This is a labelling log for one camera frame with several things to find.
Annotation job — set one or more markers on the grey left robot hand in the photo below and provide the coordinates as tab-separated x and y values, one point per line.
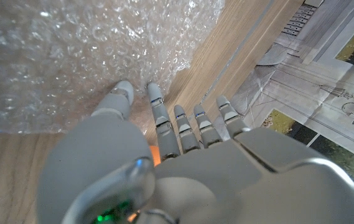
226	180

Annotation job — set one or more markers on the printed window backdrop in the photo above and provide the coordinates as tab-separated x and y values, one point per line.
319	77

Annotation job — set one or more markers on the orange mini basketball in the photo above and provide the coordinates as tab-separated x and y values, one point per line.
155	154

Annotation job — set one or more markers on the grey tape table outline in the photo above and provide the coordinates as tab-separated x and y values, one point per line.
240	46

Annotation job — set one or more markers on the clear bubble wrap sheet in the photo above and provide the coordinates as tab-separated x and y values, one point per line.
71	56

